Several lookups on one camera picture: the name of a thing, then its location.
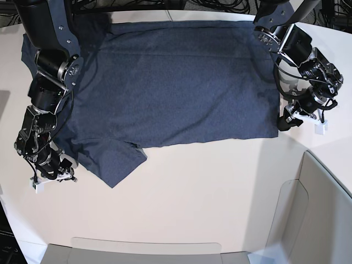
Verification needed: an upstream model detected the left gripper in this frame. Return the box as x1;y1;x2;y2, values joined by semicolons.
277;90;328;131

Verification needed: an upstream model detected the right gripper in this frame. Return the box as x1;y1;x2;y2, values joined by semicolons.
35;150;78;178

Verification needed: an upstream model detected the dark blue t-shirt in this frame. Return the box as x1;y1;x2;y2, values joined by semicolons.
21;12;281;189

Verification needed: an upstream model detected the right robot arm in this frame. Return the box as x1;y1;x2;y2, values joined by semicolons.
14;1;84;183

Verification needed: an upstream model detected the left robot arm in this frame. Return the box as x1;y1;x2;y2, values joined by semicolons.
253;1;344;131

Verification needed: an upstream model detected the grey panel at bottom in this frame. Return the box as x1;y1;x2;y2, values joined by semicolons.
41;237;250;263

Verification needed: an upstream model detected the grey panel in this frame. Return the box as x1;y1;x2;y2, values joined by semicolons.
41;237;250;263
264;152;351;263

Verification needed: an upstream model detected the grey panel at right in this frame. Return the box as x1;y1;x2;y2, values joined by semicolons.
264;152;351;263

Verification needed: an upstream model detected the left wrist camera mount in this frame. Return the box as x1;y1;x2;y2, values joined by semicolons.
284;103;328;135

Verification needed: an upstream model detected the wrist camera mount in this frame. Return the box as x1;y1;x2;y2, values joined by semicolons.
30;168;78;194
284;103;328;135

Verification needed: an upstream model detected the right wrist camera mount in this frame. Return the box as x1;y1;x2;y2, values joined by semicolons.
30;168;78;194

